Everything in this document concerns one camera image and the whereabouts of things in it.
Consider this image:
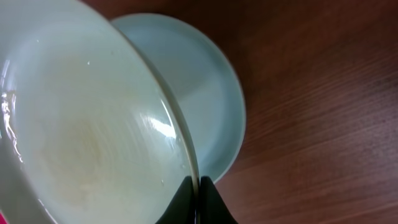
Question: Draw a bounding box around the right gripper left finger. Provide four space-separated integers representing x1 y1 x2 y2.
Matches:
156 176 196 224

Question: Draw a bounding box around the pale blue plate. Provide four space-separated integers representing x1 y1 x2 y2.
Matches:
1 0 198 223
112 13 246 182

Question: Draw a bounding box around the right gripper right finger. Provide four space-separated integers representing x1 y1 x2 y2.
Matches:
198 176 238 224

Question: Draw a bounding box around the red plastic tray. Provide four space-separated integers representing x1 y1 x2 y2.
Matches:
0 213 8 224

